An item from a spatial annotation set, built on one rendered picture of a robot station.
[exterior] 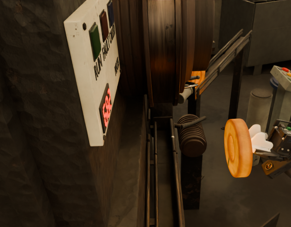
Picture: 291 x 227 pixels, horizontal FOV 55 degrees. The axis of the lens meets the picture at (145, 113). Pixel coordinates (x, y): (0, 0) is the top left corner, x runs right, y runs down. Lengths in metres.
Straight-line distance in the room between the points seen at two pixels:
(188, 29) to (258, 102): 1.11
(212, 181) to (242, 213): 0.27
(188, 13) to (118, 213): 0.44
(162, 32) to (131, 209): 0.36
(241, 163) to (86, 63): 0.49
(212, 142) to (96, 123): 1.78
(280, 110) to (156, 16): 1.36
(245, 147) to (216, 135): 1.50
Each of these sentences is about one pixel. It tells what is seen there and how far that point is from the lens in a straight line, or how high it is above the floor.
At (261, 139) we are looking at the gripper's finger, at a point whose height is 0.87.
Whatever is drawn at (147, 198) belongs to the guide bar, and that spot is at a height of 0.74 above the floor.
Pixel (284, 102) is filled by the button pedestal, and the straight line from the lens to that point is 1.81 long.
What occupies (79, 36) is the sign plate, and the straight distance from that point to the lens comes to 0.34.
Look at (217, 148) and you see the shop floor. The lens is 2.08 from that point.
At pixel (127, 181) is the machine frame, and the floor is 0.87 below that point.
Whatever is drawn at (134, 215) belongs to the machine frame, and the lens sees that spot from 0.56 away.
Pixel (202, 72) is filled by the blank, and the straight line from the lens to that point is 1.46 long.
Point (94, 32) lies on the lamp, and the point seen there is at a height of 1.22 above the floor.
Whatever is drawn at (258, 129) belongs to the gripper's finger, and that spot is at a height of 0.87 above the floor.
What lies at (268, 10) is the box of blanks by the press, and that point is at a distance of 3.01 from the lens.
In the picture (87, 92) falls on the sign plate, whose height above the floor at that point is 1.15.
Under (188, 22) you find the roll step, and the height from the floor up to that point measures 1.15.
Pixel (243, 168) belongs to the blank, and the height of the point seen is 0.82.
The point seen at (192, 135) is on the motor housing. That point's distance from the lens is 1.30.
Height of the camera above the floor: 1.31
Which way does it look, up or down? 32 degrees down
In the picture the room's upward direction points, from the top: 4 degrees counter-clockwise
